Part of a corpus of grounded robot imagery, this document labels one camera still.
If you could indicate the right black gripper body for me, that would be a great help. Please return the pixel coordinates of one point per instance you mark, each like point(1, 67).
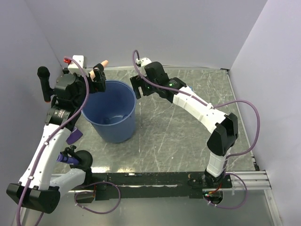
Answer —
point(147, 88)

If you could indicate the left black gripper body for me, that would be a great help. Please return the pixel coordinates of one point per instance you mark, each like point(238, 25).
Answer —
point(95, 86)

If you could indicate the blue plastic trash bin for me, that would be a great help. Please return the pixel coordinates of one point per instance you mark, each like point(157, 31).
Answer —
point(112, 112)

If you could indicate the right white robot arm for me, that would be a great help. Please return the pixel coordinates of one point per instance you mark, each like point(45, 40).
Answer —
point(223, 128)

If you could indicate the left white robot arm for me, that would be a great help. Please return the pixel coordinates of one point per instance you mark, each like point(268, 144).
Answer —
point(55, 171)

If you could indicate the beige microphone on stand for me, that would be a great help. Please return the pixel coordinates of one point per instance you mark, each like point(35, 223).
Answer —
point(98, 68)

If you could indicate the purple clear box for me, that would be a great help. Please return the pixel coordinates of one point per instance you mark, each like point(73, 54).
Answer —
point(75, 135)

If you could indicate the black microphone on stand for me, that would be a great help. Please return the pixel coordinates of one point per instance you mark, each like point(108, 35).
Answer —
point(44, 75)

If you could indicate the purple microphone on stand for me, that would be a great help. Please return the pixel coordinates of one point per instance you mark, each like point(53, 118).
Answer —
point(81, 159)

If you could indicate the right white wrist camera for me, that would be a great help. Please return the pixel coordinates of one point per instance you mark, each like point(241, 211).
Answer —
point(142, 62)

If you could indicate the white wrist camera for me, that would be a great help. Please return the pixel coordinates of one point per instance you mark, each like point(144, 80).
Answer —
point(142, 62)
point(78, 68)

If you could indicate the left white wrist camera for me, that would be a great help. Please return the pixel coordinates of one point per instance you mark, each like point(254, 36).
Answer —
point(78, 68)

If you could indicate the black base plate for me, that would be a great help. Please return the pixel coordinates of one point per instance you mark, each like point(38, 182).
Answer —
point(154, 185)

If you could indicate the aluminium rail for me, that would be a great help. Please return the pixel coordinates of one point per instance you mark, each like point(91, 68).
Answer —
point(251, 180)

